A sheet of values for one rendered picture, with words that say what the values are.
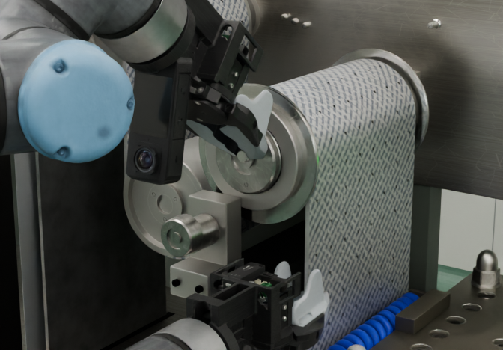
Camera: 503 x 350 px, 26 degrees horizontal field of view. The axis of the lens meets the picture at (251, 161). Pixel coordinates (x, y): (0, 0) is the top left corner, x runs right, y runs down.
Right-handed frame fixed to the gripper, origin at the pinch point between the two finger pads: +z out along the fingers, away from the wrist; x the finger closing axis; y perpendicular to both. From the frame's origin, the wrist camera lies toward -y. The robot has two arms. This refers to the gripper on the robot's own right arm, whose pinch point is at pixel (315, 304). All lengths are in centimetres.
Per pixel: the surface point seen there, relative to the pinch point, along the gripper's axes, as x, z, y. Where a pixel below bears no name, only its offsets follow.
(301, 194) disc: 0.4, -2.5, 12.7
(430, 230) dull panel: 1.6, 30.8, -1.2
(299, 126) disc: 0.7, -2.4, 19.7
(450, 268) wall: 100, 263, -104
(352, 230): -0.3, 7.2, 6.1
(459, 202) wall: 98, 263, -78
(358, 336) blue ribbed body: -2.2, 5.5, -5.3
